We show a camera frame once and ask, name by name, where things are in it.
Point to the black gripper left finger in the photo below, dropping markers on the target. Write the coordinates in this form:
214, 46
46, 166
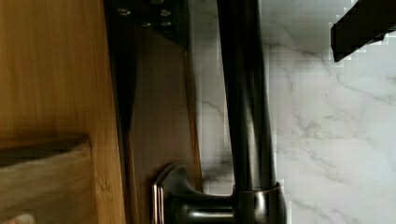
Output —
168, 18

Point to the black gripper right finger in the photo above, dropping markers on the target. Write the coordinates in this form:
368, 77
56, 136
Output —
367, 22

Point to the wooden drawer front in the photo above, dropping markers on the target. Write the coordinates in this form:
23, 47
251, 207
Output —
156, 107

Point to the dark metal drawer handle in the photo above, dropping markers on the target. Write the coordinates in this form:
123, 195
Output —
257, 197

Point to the wooden drawer cabinet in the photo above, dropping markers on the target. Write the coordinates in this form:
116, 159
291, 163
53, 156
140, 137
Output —
55, 80

